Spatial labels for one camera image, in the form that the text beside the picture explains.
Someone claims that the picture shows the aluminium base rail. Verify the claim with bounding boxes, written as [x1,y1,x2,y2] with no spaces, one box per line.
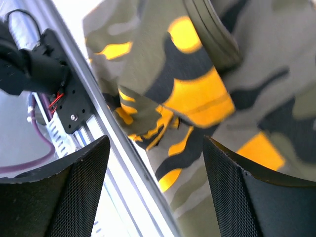
[17,0,180,237]

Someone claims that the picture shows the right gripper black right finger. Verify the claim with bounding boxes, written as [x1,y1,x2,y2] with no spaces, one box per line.
[203,137,316,237]

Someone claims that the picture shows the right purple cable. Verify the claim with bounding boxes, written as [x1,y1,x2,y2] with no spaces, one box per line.
[0,93,56,174]

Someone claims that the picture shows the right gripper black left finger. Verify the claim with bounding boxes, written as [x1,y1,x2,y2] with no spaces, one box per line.
[0,136,110,237]

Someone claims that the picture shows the camouflage yellow green trousers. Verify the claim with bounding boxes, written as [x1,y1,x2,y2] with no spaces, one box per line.
[83,0,316,237]

